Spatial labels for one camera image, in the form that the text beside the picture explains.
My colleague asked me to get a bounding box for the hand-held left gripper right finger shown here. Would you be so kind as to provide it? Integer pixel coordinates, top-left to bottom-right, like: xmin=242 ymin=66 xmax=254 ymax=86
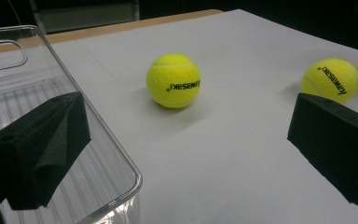
xmin=287 ymin=92 xmax=358 ymax=206

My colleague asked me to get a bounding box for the yellow tennis ball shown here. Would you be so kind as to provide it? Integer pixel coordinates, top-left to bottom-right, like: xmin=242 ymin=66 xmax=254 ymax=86
xmin=145 ymin=52 xmax=201 ymax=109
xmin=300 ymin=58 xmax=358 ymax=105

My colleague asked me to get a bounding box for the white foam board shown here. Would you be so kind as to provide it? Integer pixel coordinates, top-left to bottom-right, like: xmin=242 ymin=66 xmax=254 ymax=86
xmin=0 ymin=8 xmax=358 ymax=224

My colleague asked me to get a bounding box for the clear plastic tray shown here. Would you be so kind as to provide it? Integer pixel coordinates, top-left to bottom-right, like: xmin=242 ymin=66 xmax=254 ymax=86
xmin=0 ymin=24 xmax=144 ymax=224

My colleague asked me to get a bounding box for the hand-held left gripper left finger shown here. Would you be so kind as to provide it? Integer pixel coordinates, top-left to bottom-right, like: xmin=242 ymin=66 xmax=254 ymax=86
xmin=0 ymin=91 xmax=91 ymax=211

